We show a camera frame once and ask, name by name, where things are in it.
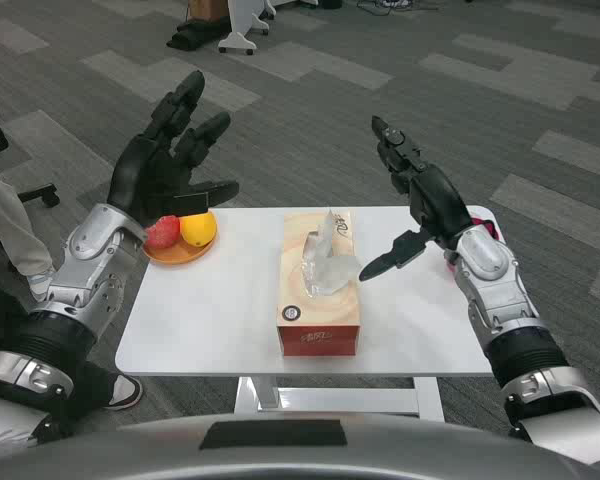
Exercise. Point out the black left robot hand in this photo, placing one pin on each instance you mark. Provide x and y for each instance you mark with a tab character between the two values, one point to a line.
150	170

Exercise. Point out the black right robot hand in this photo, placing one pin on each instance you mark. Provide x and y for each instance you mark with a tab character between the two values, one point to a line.
437	200

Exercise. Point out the white tissue sheet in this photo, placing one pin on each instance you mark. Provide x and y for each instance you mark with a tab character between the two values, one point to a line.
330	270

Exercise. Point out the orange beige tissue box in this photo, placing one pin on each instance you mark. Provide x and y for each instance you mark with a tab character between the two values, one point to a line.
330	320

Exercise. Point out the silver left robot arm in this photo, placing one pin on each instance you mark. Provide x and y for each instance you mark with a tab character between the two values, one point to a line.
90	260

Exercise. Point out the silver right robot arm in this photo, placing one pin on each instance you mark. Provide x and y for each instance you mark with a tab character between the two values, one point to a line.
490	270

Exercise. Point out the brown cardboard box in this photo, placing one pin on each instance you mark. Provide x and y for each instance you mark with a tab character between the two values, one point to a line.
207	7

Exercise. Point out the pink plastic cup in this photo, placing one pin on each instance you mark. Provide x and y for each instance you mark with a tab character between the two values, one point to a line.
490	227

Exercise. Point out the red apple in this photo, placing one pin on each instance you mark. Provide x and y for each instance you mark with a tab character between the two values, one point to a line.
162	235

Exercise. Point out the yellow orange fruit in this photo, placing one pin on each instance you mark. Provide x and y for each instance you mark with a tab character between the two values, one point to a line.
200	231

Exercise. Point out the orange plate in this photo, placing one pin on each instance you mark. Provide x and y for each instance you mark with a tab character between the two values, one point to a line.
180	255

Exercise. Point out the black office chair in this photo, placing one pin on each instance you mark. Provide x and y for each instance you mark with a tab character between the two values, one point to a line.
40	192

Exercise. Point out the black bag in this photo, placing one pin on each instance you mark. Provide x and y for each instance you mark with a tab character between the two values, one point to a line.
195	32

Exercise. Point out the white stand with casters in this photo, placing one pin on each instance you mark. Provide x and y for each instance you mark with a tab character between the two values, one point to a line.
240	25

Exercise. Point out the black bin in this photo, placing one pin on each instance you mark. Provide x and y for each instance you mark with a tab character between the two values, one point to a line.
329	3

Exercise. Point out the silver robot chest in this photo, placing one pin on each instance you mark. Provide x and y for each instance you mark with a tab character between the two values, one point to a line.
130	450

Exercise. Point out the white table frame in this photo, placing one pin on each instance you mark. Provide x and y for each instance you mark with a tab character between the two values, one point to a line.
330	400

